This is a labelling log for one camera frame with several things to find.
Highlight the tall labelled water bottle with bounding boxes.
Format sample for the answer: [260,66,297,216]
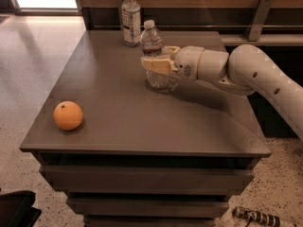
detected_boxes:
[121,0,141,47]

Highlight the black bin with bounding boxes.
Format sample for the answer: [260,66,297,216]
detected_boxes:
[0,190,42,227]

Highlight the striped power strip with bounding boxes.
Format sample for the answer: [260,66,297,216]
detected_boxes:
[232,206,281,227]

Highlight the orange fruit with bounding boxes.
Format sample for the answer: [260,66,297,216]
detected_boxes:
[53,101,83,131]

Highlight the grey drawer cabinet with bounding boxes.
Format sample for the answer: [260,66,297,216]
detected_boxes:
[21,30,270,227]

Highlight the clear ribbed water bottle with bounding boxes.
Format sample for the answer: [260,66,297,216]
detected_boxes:
[140,20,169,90]

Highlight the metal wall rail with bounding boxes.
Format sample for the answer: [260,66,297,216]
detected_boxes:
[93,25,251,30]

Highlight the metal wall bracket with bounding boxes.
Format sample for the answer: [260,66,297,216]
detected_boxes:
[245,0,274,42]

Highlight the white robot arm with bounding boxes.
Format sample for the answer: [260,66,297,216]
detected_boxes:
[141,44,303,140]

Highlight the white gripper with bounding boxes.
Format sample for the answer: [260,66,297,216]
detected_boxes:
[141,45,205,80]

